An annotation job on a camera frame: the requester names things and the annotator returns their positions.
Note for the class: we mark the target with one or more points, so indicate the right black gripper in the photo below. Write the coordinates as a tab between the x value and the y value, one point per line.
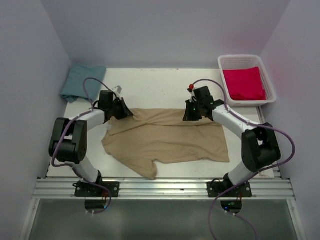
188	116

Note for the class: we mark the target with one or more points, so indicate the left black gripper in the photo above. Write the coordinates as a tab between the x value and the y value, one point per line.
126	112

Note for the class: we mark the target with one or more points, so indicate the beige t shirt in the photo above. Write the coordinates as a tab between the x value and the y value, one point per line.
161	135

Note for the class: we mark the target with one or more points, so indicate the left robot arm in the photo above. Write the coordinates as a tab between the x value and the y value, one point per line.
68	144

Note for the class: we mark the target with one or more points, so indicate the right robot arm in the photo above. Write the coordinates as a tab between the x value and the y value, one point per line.
259	145

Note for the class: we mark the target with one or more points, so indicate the red folded t shirt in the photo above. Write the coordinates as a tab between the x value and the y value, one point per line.
245	84

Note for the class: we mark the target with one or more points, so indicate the white plastic basket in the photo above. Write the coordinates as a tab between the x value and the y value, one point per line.
245	61

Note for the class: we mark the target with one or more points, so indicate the teal folded t shirt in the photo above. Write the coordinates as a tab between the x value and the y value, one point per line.
73	88

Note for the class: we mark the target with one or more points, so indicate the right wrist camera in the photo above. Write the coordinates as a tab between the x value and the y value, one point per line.
191	91

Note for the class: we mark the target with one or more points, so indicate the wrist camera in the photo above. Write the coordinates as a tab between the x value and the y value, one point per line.
117	90
191	91

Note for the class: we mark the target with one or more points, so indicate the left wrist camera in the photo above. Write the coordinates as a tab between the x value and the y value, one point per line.
117	90

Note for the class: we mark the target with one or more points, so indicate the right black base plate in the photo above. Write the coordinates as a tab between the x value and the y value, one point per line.
246	188

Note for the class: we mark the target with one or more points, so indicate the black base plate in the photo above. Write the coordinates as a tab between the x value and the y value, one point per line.
246	188
90	190

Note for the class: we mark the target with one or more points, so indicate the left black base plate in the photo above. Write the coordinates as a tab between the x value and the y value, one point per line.
90	190

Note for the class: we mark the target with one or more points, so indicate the aluminium rail frame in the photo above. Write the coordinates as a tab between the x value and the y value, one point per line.
175	206

